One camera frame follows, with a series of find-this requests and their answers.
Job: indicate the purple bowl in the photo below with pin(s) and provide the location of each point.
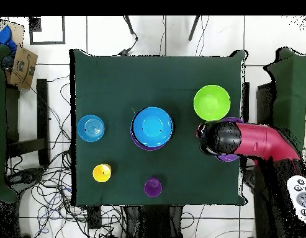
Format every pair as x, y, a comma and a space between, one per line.
227, 158
142, 147

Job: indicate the large blue bowl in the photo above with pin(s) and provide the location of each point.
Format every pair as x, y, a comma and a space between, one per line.
152, 126

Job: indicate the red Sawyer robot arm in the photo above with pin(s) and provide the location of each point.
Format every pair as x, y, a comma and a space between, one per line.
262, 141

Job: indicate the large green bowl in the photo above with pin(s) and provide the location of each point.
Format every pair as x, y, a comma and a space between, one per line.
211, 103

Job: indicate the purple cup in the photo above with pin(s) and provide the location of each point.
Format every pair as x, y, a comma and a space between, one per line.
152, 187

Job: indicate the dark green tablecloth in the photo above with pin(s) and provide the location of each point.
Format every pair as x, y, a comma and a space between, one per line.
142, 74

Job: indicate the black tripod leg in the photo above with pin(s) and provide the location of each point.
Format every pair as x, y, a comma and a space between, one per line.
129, 26
194, 28

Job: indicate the yellow cup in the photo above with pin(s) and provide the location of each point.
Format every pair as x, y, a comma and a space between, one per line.
101, 173

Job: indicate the small blue bowl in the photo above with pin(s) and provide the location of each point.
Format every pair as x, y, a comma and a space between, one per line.
90, 128

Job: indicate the black power adapter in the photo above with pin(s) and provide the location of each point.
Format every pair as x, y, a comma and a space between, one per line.
123, 52

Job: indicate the brown cardboard box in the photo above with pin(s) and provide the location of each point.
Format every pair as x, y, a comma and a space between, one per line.
22, 69

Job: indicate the blue fabric bag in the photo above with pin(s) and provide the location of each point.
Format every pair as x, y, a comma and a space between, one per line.
3, 37

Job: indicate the grey pedestal foot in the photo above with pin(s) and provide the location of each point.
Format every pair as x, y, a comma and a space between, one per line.
27, 176

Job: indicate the black square floor frame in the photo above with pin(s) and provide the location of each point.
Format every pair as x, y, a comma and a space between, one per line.
35, 24

